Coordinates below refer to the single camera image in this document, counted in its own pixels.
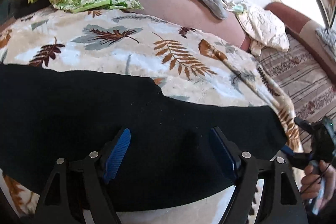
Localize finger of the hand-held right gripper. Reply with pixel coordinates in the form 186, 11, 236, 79
282, 145, 314, 169
294, 117, 317, 134

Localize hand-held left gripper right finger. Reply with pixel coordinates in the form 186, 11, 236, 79
209, 127, 309, 224

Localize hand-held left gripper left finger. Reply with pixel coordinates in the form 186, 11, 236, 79
34, 128, 131, 224

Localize black pants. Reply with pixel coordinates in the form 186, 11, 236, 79
0, 64, 288, 212

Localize person's right hand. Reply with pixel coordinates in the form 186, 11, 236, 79
300, 159, 332, 212

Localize striped brown bed cover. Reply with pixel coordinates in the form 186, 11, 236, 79
256, 35, 336, 146

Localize cream floral cloth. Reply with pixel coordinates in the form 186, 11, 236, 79
223, 0, 290, 56

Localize brown sofa armrest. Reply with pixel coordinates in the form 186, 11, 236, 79
264, 2, 336, 75

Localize leaf print fleece blanket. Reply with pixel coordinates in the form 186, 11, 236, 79
0, 7, 305, 224

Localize pink bed sheet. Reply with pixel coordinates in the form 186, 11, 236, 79
130, 0, 252, 52

